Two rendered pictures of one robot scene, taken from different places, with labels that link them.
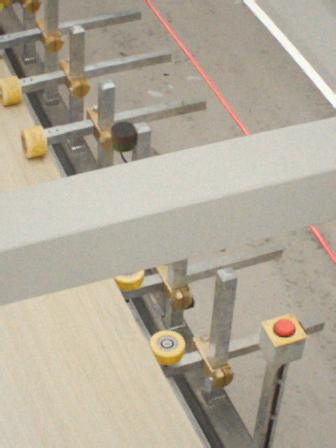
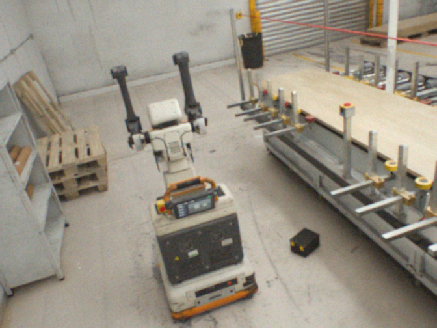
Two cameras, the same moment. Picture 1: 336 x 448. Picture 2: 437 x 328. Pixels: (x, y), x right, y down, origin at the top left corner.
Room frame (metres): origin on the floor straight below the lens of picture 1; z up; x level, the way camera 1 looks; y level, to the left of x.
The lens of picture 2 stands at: (3.98, -0.62, 2.09)
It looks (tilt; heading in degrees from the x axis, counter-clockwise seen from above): 27 degrees down; 192
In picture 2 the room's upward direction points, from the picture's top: 10 degrees counter-clockwise
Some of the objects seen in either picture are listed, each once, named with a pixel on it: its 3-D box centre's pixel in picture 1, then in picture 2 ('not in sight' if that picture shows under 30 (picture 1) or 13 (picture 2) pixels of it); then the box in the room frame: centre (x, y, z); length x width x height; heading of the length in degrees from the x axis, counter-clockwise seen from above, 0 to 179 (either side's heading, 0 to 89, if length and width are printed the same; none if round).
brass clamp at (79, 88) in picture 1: (74, 78); not in sight; (2.73, 0.29, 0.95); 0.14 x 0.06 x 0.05; 24
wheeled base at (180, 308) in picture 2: not in sight; (203, 265); (1.80, -1.32, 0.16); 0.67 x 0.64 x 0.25; 24
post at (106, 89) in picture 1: (105, 152); not in sight; (2.49, 0.18, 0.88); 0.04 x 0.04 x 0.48; 24
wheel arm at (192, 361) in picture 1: (242, 347); (363, 185); (1.87, -0.19, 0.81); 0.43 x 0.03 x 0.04; 114
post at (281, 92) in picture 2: not in sight; (283, 114); (0.66, -0.65, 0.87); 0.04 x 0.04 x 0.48; 24
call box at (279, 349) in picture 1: (281, 341); (346, 110); (1.57, -0.24, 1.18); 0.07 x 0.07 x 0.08; 24
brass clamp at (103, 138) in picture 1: (102, 128); not in sight; (2.51, 0.19, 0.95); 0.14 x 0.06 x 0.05; 24
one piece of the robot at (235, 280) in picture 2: not in sight; (216, 286); (2.09, -1.17, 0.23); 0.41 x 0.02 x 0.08; 114
